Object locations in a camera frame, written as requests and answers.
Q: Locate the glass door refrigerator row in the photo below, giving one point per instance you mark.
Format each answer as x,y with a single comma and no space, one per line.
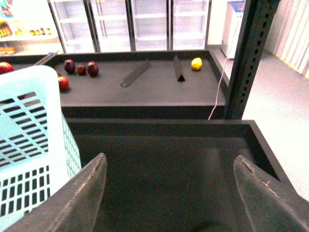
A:
89,26

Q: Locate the shelf of sauce bottles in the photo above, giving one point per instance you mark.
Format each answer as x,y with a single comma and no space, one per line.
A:
13,35

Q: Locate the dark red apple right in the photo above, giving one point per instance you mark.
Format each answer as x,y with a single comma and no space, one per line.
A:
92,69

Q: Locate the black divider strip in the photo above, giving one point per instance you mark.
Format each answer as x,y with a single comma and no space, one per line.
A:
178,69
135,74

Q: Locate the yellow lemon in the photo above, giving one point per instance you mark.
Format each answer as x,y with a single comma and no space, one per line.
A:
196,64

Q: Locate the black display tray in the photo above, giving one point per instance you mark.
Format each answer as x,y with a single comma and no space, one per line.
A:
155,94
168,175
24,61

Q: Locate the black left display tray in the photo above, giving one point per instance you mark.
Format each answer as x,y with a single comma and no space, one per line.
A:
24,61

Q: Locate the black right rack post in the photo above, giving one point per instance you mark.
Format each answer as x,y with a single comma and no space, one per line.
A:
257,19

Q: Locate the white blue chest freezer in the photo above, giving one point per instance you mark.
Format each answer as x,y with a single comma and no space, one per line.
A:
233,20

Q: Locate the black lower display tray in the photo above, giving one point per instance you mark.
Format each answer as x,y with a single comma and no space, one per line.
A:
168,175

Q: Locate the small dark red apple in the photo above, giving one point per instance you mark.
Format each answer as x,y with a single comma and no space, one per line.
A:
81,69

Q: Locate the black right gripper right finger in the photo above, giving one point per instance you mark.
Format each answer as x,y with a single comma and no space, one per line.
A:
269,205

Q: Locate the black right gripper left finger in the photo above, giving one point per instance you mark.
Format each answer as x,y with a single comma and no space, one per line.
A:
74,207

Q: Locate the black divider strip left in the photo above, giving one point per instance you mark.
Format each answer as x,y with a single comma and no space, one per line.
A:
135,74

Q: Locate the red yellow apple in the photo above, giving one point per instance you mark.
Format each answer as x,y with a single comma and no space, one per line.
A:
63,83

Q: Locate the dark red apple back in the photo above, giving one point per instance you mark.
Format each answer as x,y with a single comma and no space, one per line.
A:
69,66

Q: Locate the light blue plastic basket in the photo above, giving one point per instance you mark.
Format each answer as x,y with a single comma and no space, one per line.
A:
38,153

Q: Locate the black upper display tray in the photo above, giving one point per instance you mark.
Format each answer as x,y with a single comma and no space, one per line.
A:
155,94

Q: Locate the black divider strip right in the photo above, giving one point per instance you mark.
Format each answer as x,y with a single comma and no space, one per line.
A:
178,69

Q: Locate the bright red apple behind post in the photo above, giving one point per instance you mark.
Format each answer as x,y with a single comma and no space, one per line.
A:
5,67

